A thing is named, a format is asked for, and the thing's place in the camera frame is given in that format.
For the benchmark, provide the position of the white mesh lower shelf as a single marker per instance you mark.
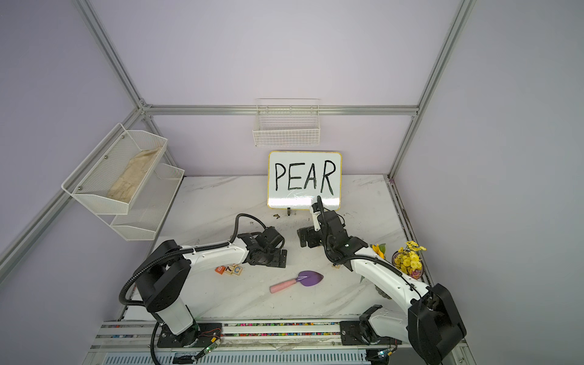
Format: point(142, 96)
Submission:
point(152, 205)

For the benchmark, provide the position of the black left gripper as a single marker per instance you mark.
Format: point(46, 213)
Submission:
point(276, 261)

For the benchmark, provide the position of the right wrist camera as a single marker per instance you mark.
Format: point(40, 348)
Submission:
point(317, 210)

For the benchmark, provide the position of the white mesh shelf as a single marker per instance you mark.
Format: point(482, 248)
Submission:
point(152, 205)
point(96, 182)

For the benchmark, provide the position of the red letter block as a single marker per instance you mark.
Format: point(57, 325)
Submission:
point(220, 269)

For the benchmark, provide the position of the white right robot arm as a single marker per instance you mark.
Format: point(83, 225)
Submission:
point(429, 320)

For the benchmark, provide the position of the purple pink toy trowel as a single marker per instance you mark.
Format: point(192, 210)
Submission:
point(306, 278)

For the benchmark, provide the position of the beige cloth in shelf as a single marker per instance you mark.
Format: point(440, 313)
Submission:
point(127, 184)

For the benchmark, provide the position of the white wire wall basket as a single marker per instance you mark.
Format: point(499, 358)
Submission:
point(286, 122)

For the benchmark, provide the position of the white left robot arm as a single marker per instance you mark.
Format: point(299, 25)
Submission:
point(157, 283)

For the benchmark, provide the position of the white mesh upper shelf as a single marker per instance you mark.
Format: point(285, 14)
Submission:
point(96, 182)

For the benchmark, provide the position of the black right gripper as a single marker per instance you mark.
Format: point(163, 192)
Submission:
point(308, 233)

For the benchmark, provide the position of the yellow flower bouquet vase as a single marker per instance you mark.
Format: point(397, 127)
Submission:
point(408, 259)

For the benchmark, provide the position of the whiteboard with yellow frame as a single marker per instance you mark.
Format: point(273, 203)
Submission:
point(297, 178)

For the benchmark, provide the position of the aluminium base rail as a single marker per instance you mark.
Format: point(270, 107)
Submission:
point(284, 341)

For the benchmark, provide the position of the sunflower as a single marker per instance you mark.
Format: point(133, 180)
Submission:
point(380, 250)

